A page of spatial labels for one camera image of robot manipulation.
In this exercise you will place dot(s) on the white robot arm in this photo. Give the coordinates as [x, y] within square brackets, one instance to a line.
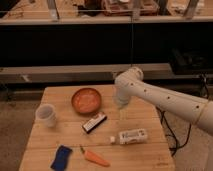
[195, 110]

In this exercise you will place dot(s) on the black whiteboard eraser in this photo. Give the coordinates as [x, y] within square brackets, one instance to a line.
[95, 121]

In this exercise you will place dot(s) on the orange wooden bowl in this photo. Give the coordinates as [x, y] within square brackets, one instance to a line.
[86, 101]

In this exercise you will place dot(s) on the white plastic bottle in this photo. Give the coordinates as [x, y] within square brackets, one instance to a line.
[130, 136]

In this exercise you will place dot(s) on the orange toy carrot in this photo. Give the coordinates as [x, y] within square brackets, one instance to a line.
[92, 157]

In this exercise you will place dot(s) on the blue sponge cloth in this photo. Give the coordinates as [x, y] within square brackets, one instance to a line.
[61, 158]

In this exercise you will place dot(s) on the grey metal shelf rail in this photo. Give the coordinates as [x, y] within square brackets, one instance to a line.
[77, 73]

